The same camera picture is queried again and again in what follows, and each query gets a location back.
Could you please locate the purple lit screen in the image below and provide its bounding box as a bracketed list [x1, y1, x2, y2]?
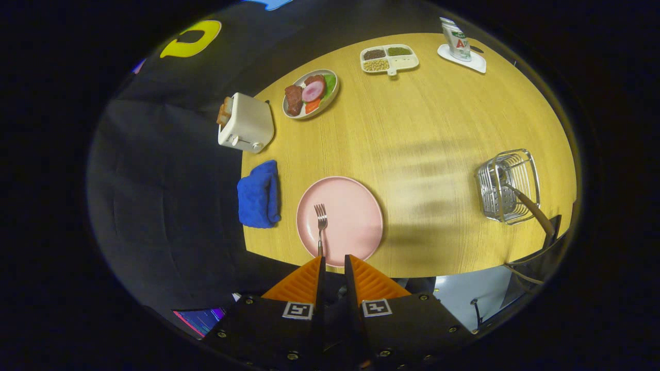
[173, 308, 226, 338]

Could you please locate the white drink bottle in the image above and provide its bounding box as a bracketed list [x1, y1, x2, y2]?
[439, 17, 472, 62]

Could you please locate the white coaster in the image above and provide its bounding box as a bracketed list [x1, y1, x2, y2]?
[437, 43, 487, 74]

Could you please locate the metal fork with wooden handle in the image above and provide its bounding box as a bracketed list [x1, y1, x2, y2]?
[314, 204, 328, 257]

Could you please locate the pink ham slice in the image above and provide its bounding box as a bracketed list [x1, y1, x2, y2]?
[302, 75, 326, 103]

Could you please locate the metal spoon with wooden handle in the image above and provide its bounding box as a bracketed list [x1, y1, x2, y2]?
[494, 164, 556, 240]

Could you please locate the toast slice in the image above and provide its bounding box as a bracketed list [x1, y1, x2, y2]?
[216, 96, 234, 127]

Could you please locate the blue folded towel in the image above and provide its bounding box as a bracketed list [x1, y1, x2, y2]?
[237, 160, 282, 229]

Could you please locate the metal wire basket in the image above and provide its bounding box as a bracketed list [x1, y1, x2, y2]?
[475, 149, 541, 225]

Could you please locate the brown meat piece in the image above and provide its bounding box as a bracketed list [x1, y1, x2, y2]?
[285, 85, 304, 116]

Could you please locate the pink round plate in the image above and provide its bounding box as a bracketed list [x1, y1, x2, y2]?
[296, 176, 384, 267]

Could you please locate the dark chair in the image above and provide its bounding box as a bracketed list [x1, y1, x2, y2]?
[503, 215, 566, 320]

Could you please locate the white toaster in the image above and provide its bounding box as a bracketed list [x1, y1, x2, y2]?
[218, 92, 275, 154]

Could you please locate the white oval food plate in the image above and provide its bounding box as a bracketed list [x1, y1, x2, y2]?
[282, 69, 340, 120]

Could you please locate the white divided grain dish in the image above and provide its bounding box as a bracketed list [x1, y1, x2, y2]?
[360, 44, 420, 76]

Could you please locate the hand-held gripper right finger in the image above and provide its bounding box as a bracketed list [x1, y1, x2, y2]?
[344, 255, 477, 371]

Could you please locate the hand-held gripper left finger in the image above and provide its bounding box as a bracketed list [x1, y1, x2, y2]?
[202, 256, 326, 371]

